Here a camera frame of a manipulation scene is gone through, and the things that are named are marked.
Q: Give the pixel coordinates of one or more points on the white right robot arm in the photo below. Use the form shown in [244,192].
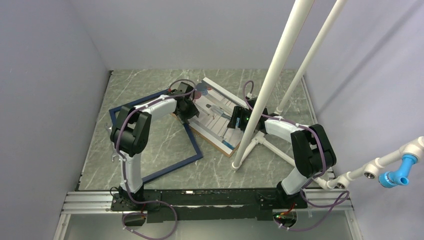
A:
[312,150]

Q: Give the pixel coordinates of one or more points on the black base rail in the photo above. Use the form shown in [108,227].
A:
[210,204]

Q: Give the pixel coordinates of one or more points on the brown frame backing board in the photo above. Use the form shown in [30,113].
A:
[214,130]

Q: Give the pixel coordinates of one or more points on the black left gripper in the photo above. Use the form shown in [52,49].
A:
[193,111]

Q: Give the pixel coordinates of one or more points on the photo print with balloons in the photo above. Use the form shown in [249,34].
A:
[211,98]

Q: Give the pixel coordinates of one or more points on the blue wooden picture frame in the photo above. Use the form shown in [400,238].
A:
[198,154]

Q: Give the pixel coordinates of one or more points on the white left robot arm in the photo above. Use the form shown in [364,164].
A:
[130,133]

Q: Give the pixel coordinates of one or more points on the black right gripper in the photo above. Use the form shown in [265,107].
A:
[238,112]

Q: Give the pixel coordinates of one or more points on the silver open-end wrench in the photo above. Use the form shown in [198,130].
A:
[112,148]

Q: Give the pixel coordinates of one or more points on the blue pipe fitting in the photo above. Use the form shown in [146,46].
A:
[399,177]

